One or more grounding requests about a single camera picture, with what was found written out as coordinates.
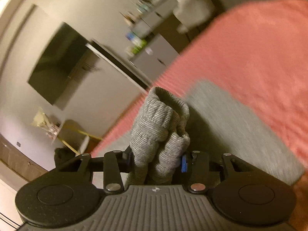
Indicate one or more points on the white fluffy stool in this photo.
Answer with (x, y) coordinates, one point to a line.
(192, 13)

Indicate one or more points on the grey wall shelf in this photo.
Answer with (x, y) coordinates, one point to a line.
(106, 55)

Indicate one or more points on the black bag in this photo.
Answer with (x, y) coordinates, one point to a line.
(62, 155)

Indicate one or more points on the red ribbed bedspread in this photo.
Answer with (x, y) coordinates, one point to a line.
(257, 53)

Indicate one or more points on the grey small cabinet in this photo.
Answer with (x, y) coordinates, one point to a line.
(155, 57)

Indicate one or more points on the black wall television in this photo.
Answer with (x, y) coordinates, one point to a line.
(57, 63)

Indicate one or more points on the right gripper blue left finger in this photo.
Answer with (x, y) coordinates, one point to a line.
(112, 165)

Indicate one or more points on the grey sweatpants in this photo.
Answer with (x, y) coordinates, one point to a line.
(209, 120)

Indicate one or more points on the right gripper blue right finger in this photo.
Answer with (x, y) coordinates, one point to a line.
(200, 173)

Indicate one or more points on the flower bouquet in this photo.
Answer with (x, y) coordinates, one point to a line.
(42, 121)

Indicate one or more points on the yellow round side table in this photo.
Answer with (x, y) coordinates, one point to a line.
(74, 137)

